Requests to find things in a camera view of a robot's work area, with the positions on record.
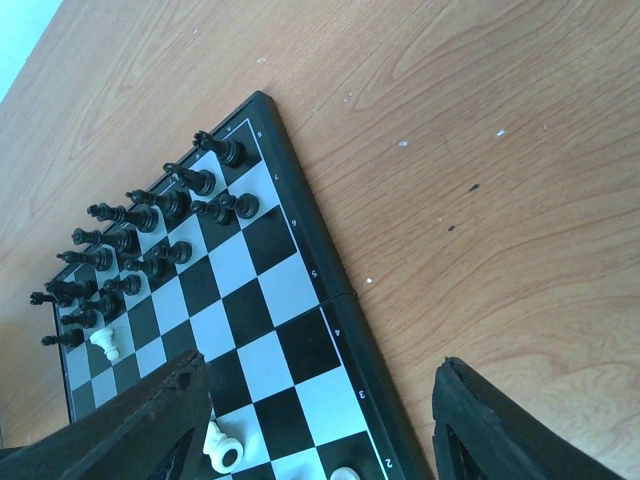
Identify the black chess rook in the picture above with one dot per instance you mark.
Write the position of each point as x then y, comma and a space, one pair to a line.
228, 152

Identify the black chess knight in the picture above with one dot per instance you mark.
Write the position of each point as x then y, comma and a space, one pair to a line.
201, 182

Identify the black magnetic chess board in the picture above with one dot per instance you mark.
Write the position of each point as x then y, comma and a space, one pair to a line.
249, 277

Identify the white chess knight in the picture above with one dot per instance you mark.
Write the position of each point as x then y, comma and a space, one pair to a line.
225, 453

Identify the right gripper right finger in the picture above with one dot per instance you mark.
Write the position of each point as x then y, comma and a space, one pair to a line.
481, 433

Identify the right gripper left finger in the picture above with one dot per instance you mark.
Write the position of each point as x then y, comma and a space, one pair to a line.
154, 430

